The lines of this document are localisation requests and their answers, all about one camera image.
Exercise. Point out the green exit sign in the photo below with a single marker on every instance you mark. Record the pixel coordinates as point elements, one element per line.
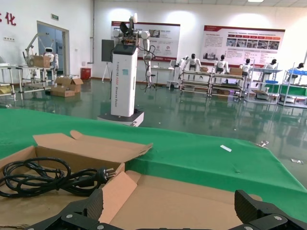
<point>55,16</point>

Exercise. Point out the workbench with green cloth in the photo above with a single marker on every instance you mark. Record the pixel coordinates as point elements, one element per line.
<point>292,91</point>

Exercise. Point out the blue glass doorway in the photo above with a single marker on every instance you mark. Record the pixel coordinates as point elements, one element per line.
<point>51,48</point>

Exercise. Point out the small plastic wrapper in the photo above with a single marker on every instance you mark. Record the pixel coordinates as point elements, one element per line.
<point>297,161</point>

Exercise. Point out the white wall outlets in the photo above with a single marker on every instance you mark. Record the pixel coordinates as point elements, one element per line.
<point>8,38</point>

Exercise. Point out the small white humanoid robot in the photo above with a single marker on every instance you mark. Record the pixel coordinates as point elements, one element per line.
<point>50,56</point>

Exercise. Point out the grey wall pipe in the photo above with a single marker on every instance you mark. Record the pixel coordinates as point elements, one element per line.
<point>92,31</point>

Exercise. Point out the wide wall poster board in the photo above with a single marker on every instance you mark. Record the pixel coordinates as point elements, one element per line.
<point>244,45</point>

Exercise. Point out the cardboard carton on bench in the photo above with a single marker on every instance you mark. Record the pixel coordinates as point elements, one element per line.
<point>41,61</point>

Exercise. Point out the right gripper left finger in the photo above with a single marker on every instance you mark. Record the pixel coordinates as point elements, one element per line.
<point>93,206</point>

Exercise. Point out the cardboard box, round flap hole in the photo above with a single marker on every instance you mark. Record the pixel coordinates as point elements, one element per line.
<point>180,206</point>

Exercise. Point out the white black humanoid robot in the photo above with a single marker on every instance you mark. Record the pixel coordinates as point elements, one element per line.
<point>221,63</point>
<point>246,67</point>
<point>192,61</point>
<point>272,65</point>
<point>299,66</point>

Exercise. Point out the black panel on stand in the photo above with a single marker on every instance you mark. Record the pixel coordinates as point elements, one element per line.
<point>107,50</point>

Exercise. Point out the ceiling light panel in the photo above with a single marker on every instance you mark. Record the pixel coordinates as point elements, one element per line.
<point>255,1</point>

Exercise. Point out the closed cardboard carton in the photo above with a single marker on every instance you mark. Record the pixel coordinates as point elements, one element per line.
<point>62,91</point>

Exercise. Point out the green table cloth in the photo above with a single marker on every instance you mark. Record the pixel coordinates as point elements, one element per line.
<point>192,155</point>

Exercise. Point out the wall poster board, red header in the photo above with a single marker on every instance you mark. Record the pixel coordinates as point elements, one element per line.
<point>165,40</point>

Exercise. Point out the open cardboard carton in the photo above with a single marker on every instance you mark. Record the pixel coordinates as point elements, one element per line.
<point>69,82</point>

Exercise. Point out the white tube frame bench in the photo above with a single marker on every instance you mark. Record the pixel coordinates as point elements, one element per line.
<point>24,79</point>

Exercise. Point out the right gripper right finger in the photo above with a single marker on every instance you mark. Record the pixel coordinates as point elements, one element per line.
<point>247,206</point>

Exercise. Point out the cardboard box, oval flap hole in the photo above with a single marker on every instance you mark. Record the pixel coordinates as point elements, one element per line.
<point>84,151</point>

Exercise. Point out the metal frame workbench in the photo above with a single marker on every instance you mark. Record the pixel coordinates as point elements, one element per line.
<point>265,83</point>
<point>195,82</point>
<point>227,83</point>

